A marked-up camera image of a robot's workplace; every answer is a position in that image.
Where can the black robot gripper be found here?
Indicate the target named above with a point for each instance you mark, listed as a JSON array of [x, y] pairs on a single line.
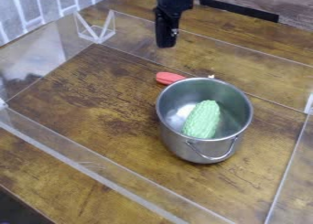
[[167, 14]]

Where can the orange plastic spoon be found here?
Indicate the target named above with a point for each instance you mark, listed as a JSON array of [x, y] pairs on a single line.
[[167, 78]]

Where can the silver metal pot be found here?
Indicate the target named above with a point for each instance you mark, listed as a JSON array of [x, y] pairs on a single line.
[[174, 106]]

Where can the green knitted vegetable toy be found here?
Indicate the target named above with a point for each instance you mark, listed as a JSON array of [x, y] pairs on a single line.
[[202, 121]]

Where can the clear acrylic corner bracket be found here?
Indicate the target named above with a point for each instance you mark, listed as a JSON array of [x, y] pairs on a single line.
[[93, 33]]

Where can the black strip on wall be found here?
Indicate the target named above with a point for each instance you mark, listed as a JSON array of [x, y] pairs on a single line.
[[245, 11]]

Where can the clear acrylic enclosure wall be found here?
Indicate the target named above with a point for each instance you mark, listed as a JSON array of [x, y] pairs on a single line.
[[80, 151]]

